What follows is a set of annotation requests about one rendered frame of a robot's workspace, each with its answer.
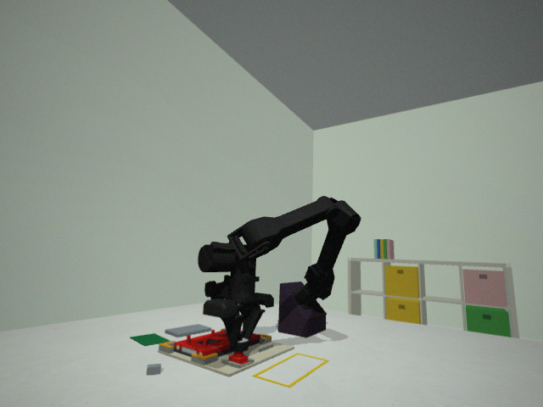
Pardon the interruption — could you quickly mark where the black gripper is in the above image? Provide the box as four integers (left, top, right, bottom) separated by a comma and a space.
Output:
203, 271, 274, 348

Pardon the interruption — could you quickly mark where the black and grey wheel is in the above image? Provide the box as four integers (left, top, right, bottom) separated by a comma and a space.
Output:
230, 337, 249, 352

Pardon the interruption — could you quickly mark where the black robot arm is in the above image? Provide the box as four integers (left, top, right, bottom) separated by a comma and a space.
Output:
198, 196, 361, 309

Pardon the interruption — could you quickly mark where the green flat square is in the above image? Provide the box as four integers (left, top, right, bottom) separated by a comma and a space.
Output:
130, 334, 170, 346

